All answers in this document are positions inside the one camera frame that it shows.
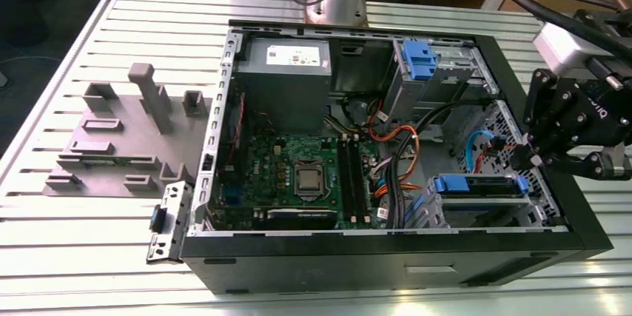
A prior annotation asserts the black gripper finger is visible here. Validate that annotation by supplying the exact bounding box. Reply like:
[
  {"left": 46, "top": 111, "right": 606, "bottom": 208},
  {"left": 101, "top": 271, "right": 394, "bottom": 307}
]
[
  {"left": 526, "top": 108, "right": 586, "bottom": 169},
  {"left": 510, "top": 68, "right": 558, "bottom": 169}
]

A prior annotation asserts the orange black power wire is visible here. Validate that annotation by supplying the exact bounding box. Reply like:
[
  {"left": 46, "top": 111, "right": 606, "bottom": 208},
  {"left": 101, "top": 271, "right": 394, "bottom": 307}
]
[{"left": 481, "top": 138, "right": 517, "bottom": 160}]

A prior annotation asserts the blue data wire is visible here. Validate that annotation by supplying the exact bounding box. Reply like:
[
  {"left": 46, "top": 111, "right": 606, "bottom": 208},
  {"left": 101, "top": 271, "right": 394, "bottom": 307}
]
[{"left": 462, "top": 129, "right": 504, "bottom": 175}]

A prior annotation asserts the hard disk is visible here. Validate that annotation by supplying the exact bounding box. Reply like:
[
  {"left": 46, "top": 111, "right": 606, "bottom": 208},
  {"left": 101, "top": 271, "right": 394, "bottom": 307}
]
[{"left": 432, "top": 173, "right": 530, "bottom": 208}]

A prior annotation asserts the silver disk bay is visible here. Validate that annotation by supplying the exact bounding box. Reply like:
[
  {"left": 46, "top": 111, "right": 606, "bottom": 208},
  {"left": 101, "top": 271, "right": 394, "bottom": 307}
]
[{"left": 426, "top": 173, "right": 566, "bottom": 229}]

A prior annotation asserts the silver optical drive cage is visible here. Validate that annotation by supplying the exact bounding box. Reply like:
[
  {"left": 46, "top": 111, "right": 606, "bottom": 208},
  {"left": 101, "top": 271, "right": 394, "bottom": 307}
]
[{"left": 384, "top": 37, "right": 497, "bottom": 121}]

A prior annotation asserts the blue drive latch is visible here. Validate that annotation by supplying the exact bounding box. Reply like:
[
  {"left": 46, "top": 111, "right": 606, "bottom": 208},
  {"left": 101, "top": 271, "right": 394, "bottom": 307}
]
[{"left": 401, "top": 40, "right": 438, "bottom": 81}]

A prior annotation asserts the black RAM slot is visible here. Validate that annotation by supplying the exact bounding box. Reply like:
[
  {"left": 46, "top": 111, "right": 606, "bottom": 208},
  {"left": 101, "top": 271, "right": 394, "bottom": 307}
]
[
  {"left": 337, "top": 134, "right": 360, "bottom": 225},
  {"left": 349, "top": 134, "right": 372, "bottom": 225}
]

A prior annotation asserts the silver CPU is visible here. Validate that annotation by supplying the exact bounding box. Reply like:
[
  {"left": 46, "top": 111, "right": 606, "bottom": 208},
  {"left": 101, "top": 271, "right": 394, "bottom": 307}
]
[{"left": 294, "top": 169, "right": 330, "bottom": 190}]

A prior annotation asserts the black CPU socket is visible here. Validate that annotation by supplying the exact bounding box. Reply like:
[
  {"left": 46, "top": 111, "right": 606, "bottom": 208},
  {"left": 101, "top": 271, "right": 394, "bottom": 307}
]
[{"left": 290, "top": 158, "right": 337, "bottom": 203}]

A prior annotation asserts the grey power supply unit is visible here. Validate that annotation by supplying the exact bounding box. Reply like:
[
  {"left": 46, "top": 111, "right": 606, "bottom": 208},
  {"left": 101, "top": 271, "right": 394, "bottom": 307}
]
[{"left": 230, "top": 36, "right": 333, "bottom": 136}]

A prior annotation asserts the black open PC case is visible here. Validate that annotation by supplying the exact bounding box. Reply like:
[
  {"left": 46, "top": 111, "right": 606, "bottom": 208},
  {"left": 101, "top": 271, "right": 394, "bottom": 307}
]
[{"left": 180, "top": 18, "right": 614, "bottom": 295}]

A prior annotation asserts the black graphics card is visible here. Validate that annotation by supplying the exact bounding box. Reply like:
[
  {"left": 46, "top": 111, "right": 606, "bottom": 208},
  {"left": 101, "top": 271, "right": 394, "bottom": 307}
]
[{"left": 210, "top": 203, "right": 341, "bottom": 231}]

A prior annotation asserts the green motherboard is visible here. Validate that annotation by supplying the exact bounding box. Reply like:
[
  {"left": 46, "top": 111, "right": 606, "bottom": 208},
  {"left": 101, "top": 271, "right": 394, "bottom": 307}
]
[{"left": 214, "top": 132, "right": 389, "bottom": 231}]

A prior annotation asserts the grey parts rack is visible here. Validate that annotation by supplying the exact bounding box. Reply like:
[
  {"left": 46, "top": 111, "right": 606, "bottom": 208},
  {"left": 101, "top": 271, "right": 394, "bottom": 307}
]
[{"left": 42, "top": 63, "right": 216, "bottom": 198}]

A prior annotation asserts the dark blue rear connector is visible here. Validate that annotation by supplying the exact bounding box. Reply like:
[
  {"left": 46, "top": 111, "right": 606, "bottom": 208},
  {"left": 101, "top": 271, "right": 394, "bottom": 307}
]
[{"left": 149, "top": 204, "right": 168, "bottom": 234}]

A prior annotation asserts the green RAM stick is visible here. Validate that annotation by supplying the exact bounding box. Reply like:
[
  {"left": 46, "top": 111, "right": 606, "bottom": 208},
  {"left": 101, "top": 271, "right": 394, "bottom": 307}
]
[{"left": 78, "top": 158, "right": 134, "bottom": 167}]

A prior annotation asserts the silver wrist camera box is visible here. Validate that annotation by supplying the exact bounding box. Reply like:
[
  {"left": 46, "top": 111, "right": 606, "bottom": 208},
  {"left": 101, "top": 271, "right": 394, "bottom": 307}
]
[{"left": 530, "top": 24, "right": 596, "bottom": 73}]

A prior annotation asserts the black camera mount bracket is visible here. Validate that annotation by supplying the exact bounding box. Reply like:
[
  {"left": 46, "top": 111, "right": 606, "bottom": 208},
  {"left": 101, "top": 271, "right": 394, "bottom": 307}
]
[{"left": 572, "top": 8, "right": 632, "bottom": 84}]

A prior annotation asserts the orange wire bundle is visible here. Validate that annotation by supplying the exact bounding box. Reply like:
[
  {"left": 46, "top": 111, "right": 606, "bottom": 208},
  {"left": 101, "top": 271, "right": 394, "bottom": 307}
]
[{"left": 368, "top": 124, "right": 421, "bottom": 198}]

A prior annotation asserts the black cable bundle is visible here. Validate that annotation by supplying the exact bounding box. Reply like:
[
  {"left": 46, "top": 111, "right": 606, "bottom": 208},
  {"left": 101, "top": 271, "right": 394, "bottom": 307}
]
[{"left": 382, "top": 96, "right": 497, "bottom": 229}]

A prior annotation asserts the yellow black wire bundle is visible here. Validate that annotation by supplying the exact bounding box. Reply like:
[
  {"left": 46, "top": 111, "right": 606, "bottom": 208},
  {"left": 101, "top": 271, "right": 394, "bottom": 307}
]
[{"left": 322, "top": 114, "right": 361, "bottom": 135}]

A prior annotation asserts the thin red wire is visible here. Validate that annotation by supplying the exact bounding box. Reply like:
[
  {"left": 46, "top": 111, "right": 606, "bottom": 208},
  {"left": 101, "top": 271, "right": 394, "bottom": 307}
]
[{"left": 226, "top": 90, "right": 248, "bottom": 175}]

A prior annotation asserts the silver slot retention bracket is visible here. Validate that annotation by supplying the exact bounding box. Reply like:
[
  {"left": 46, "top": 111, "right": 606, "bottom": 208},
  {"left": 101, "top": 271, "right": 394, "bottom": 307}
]
[{"left": 145, "top": 180, "right": 194, "bottom": 265}]

